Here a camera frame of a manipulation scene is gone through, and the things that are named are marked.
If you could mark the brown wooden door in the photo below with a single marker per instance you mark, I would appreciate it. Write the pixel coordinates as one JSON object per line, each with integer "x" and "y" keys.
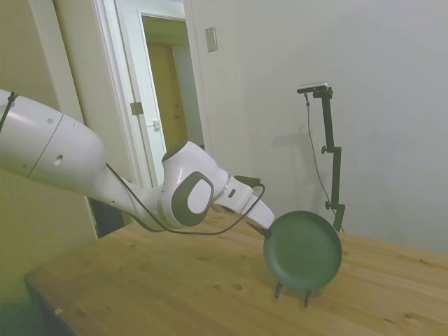
{"x": 166, "y": 101}

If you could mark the grey wall switch plate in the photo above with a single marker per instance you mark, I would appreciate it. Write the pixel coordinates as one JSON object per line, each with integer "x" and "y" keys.
{"x": 211, "y": 39}

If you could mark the black camera stand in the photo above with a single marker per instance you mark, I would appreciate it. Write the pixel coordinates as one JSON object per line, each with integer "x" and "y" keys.
{"x": 336, "y": 175}

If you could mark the brass door hinge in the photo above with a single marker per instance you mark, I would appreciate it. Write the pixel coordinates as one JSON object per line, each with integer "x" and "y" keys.
{"x": 136, "y": 108}

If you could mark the metal door latch plate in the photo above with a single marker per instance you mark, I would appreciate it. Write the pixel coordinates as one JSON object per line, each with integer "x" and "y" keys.
{"x": 156, "y": 125}

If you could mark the dark green plate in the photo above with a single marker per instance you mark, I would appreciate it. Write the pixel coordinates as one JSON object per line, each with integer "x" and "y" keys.
{"x": 304, "y": 252}

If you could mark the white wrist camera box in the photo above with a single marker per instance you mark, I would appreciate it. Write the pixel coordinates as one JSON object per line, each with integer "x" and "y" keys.
{"x": 239, "y": 196}

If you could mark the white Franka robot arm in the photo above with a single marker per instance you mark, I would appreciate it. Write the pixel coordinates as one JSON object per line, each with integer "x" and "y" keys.
{"x": 52, "y": 147}

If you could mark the white open door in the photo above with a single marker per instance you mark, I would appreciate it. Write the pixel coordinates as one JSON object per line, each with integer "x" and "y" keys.
{"x": 140, "y": 87}

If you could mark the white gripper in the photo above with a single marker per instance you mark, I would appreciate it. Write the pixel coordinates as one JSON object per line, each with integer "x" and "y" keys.
{"x": 262, "y": 214}

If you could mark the grey exterior camera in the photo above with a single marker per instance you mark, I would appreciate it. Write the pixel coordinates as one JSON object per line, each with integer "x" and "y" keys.
{"x": 313, "y": 87}

